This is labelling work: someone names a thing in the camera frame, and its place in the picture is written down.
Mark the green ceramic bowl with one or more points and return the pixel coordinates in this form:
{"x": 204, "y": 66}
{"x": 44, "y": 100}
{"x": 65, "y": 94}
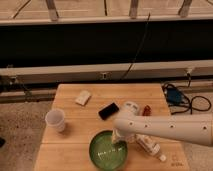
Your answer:
{"x": 105, "y": 155}

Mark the blue power box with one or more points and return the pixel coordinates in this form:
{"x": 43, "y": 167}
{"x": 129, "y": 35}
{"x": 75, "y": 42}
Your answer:
{"x": 173, "y": 96}

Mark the black smartphone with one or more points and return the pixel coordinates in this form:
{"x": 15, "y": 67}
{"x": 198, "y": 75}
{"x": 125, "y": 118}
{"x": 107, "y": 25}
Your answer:
{"x": 108, "y": 111}

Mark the wall power outlet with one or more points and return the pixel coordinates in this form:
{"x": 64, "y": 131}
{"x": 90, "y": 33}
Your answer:
{"x": 104, "y": 76}

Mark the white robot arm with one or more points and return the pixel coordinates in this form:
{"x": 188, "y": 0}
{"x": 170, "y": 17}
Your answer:
{"x": 196, "y": 129}

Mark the red-brown snack wrapper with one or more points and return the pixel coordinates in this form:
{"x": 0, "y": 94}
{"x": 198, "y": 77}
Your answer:
{"x": 146, "y": 111}

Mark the white plastic bottle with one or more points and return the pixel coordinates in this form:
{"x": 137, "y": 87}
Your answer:
{"x": 150, "y": 146}

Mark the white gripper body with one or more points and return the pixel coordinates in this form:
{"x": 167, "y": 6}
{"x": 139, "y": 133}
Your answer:
{"x": 117, "y": 136}

